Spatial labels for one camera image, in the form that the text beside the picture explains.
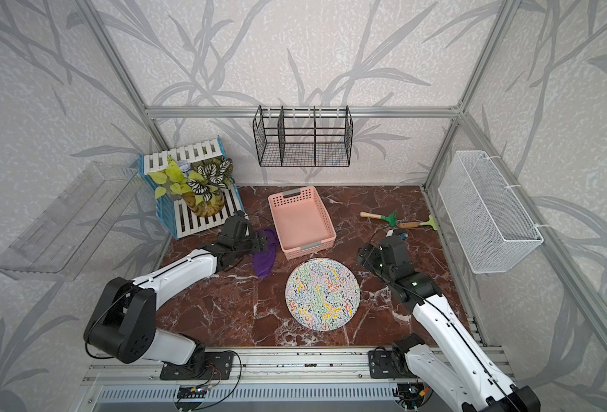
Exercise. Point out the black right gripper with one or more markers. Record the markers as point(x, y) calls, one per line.
point(368, 262)

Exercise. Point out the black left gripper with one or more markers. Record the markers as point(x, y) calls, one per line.
point(256, 245)

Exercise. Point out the purple microfiber cloth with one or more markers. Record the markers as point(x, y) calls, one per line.
point(263, 262)

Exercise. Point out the colourful squiggle pattern plate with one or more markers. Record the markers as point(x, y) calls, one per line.
point(322, 294)

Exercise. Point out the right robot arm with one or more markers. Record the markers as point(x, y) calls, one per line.
point(437, 329)

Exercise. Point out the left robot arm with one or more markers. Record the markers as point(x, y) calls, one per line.
point(123, 324)

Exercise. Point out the pink perforated plastic basket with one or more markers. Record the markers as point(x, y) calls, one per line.
point(302, 222)

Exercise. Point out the potted plant variegated leaves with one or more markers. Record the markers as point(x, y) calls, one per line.
point(199, 184)

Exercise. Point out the blue white slatted crate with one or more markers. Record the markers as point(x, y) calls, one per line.
point(172, 211)

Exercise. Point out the light green scraper wooden handle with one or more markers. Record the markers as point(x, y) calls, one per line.
point(429, 223)

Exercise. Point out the black wire wall basket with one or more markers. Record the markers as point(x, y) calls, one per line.
point(303, 138)

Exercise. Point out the white mesh wall basket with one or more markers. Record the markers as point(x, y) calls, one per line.
point(493, 228)

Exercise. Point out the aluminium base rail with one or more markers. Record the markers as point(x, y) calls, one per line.
point(306, 379)

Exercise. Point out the clear plastic wall shelf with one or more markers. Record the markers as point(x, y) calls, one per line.
point(58, 245)

